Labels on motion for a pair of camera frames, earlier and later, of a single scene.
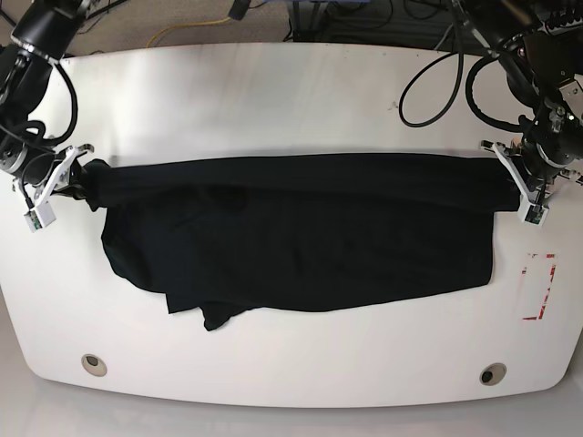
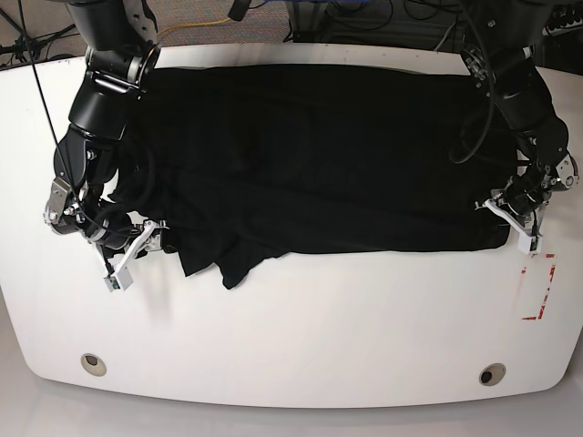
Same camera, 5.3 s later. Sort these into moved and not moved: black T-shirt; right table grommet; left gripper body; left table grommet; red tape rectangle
Moved: left gripper body; black T-shirt
Not moved: red tape rectangle; right table grommet; left table grommet
